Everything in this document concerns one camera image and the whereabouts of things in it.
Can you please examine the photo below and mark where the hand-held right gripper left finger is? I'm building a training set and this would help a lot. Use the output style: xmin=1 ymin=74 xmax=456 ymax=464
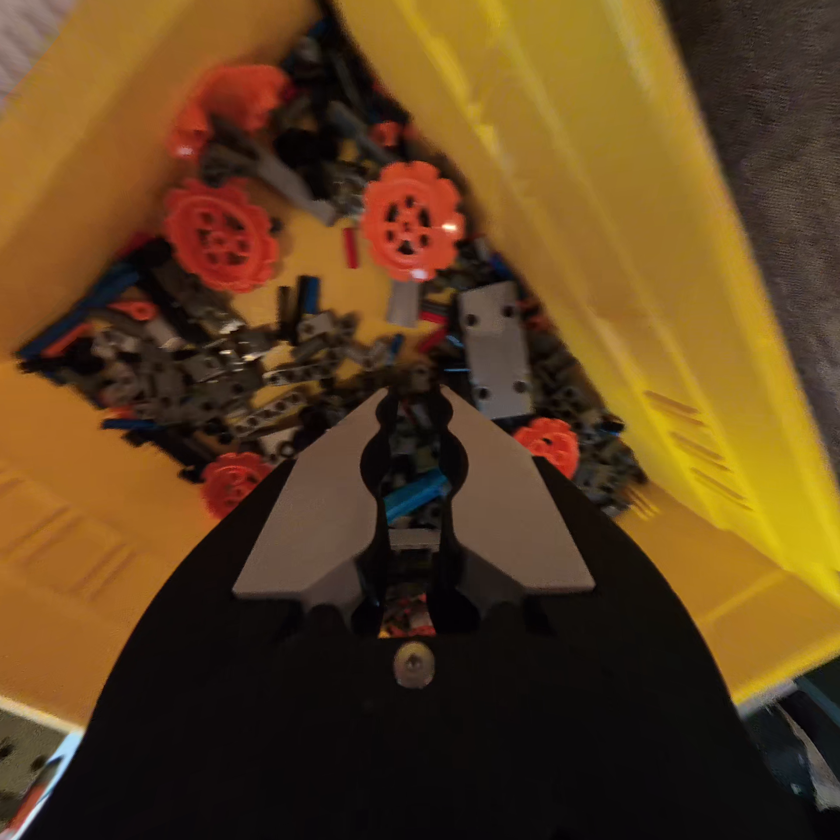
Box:
xmin=231 ymin=387 xmax=401 ymax=637

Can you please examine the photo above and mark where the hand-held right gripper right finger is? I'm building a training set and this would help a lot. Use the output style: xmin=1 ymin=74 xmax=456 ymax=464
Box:
xmin=430 ymin=385 xmax=597 ymax=636

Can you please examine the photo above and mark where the blue brick separator tool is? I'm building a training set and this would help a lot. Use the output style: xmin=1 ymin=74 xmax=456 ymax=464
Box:
xmin=386 ymin=476 xmax=452 ymax=524

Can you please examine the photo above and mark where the pile of building brick pieces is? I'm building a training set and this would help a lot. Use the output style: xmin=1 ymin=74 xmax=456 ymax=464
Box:
xmin=16 ymin=20 xmax=651 ymax=637

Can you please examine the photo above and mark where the yellow plastic bin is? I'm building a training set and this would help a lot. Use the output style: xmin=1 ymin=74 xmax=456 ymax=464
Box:
xmin=0 ymin=0 xmax=840 ymax=732

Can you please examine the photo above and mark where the orange toothed wheel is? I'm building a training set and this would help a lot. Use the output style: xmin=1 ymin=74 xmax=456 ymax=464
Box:
xmin=360 ymin=161 xmax=467 ymax=282
xmin=167 ymin=64 xmax=290 ymax=161
xmin=200 ymin=451 xmax=273 ymax=519
xmin=512 ymin=418 xmax=581 ymax=480
xmin=163 ymin=177 xmax=280 ymax=293

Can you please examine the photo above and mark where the light grey motor block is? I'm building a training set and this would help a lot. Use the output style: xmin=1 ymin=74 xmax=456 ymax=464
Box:
xmin=456 ymin=282 xmax=536 ymax=421

